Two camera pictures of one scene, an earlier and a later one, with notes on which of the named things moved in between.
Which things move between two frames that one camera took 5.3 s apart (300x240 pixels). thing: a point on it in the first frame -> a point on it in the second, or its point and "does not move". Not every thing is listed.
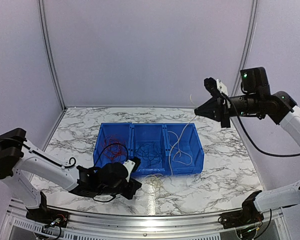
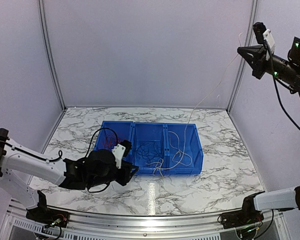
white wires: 182,152 does not move
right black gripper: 213,109 -> 257,61
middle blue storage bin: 150,145 does not move
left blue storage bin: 114,144 does not move
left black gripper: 134,185 -> 126,176
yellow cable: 155,183 -> 199,103
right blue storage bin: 183,150 does not move
